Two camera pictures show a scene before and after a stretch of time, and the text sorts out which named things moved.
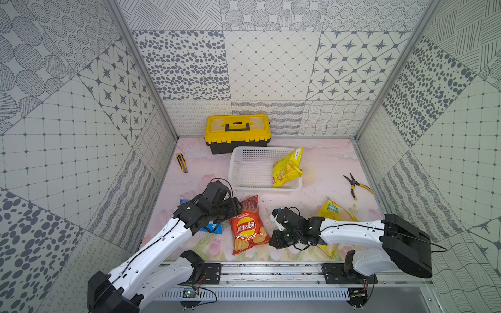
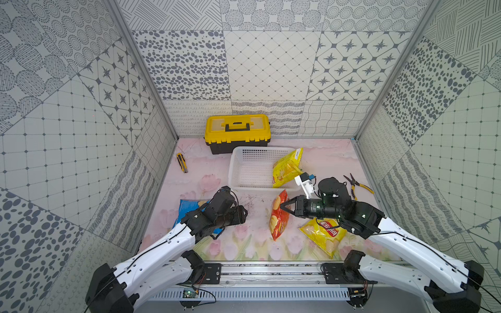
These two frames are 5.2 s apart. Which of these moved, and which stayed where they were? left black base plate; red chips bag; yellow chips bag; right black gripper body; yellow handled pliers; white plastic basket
Moved: right black gripper body; red chips bag
Stayed: yellow chips bag; left black base plate; yellow handled pliers; white plastic basket
